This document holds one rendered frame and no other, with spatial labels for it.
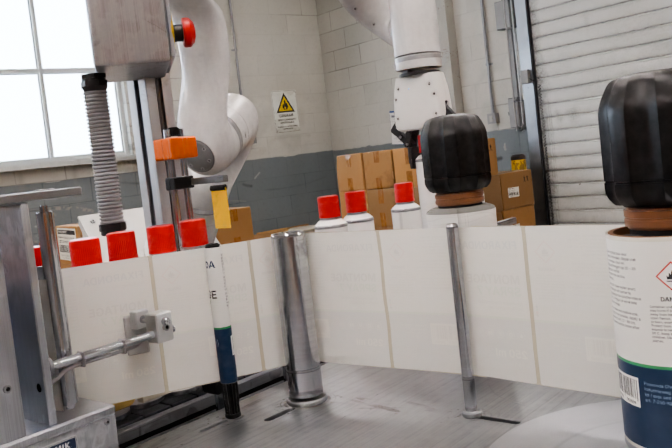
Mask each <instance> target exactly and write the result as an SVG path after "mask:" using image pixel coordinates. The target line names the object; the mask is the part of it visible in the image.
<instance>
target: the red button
mask: <svg viewBox="0 0 672 448"><path fill-rule="evenodd" d="M173 28H174V37H175V42H183V46H184V47H185V48H189V47H192V46H193V44H194V43H195V39H196V31H195V26H194V23H193V22H192V21H191V20H190V19H189V18H188V17H187V18H181V24H177V25H173Z"/></svg>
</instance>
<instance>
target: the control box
mask: <svg viewBox="0 0 672 448"><path fill-rule="evenodd" d="M85 3H86V11H87V19H88V26H89V34H90V42H91V49H92V57H93V64H94V67H95V70H96V73H106V80H107V81H108V83H111V82H123V81H136V80H138V79H141V78H157V79H159V78H163V77H165V76H166V73H170V70H171V67H172V65H173V62H174V59H175V57H176V53H177V52H176V49H175V37H174V28H173V21H172V16H171V12H170V4H169V0H85Z"/></svg>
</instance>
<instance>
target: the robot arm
mask: <svg viewBox="0 0 672 448"><path fill-rule="evenodd" d="M339 2H340V3H341V4H342V5H343V7H344V8H345V9H346V10H347V11H348V12H349V13H350V14H351V15H352V16H353V17H354V18H355V19H356V20H357V21H358V22H359V23H361V24H362V25H363V26H364V27H366V28H367V29H368V30H370V31H371V32H372V33H374V34H375V35H376V36H378V37H379V38H381V39H382V40H383V41H385V42H386V43H388V44H389V45H391V46H393V48H394V57H395V64H394V69H395V70H396V72H397V73H402V74H401V75H399V78H397V79H396V81H395V89H394V112H395V123H394V125H393V127H392V129H391V133H392V134H394V135H395V136H396V137H398V139H399V140H400V141H401V142H402V143H403V144H404V146H405V147H406V148H407V149H408V158H409V163H410V168H411V169H416V164H415V159H416V158H417V157H418V156H419V155H420V153H419V146H418V147H417V143H418V135H419V130H422V128H423V125H424V123H425V122H426V121H427V120H428V119H431V118H434V117H437V116H442V115H449V114H456V113H455V112H454V111H453V110H452V104H451V99H450V94H449V89H448V85H447V82H446V78H445V76H444V73H443V72H440V70H439V69H438V70H437V68H441V67H442V58H441V49H440V39H439V30H438V21H437V12H436V3H435V0H339ZM169 4H170V12H171V16H172V21H173V24H174V25H177V24H181V18H187V17H188V18H189V19H190V20H191V21H192V22H193V23H194V26H195V31H196V39H195V43H194V44H193V46H192V47H189V48H185V47H184V46H183V42H178V47H179V52H180V57H181V66H182V83H181V93H180V102H179V111H178V123H177V127H178V128H179V129H183V133H184V136H195V137H196V144H197V152H198V156H197V157H193V158H187V165H188V173H189V175H193V178H197V177H206V176H216V175H225V174H227V175H228V182H219V183H209V184H198V185H194V186H195V187H194V188H190V189H191V197H192V205H193V213H194V219H196V218H204V219H205V220H206V228H207V236H208V241H209V243H216V242H215V238H216V235H217V232H218V229H219V228H216V227H215V219H214V211H213V203H212V194H211V191H210V186H211V185H222V184H226V185H227V197H229V194H230V191H231V189H232V186H233V184H234V182H235V180H236V178H237V176H238V174H239V172H240V171H241V169H242V167H243V165H244V163H245V161H246V158H247V156H248V154H249V152H250V150H251V148H252V145H253V143H254V140H255V138H256V134H257V130H258V113H257V110H256V108H255V106H254V105H253V103H252V102H251V101H250V100H249V99H247V98H246V97H244V96H242V95H239V94H234V93H229V94H228V88H229V79H230V49H229V41H228V34H227V27H226V22H225V18H224V15H223V12H222V10H221V8H220V7H219V6H218V5H217V3H216V2H215V1H214V0H169ZM404 132H406V133H404ZM209 243H208V244H209Z"/></svg>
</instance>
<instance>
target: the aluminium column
mask: <svg viewBox="0 0 672 448"><path fill-rule="evenodd" d="M157 81H158V89H159V97H160V104H161V112H162V119H163V126H164V130H166V129H168V128H170V127H176V124H175V116H174V108H173V100H172V92H171V84H170V76H169V73H166V76H165V77H163V78H159V79H157ZM127 87H128V95H129V103H130V110H131V118H132V126H133V134H134V142H135V149H136V157H137V165H138V173H139V181H140V188H141V196H142V204H143V212H144V220H145V228H147V227H149V226H154V225H161V224H173V221H172V212H171V204H170V196H169V191H167V190H166V183H165V179H166V178H167V173H166V165H165V161H156V160H155V153H154V145H153V141H154V140H158V139H162V133H161V126H160V118H159V110H158V102H157V94H156V86H155V78H141V79H138V80H136V81H127ZM174 162H175V170H176V177H180V176H182V174H181V166H180V159H177V160H174ZM178 194H179V202H180V210H181V218H182V221H183V220H187V214H186V206H185V198H184V190H183V189H180V190H178Z"/></svg>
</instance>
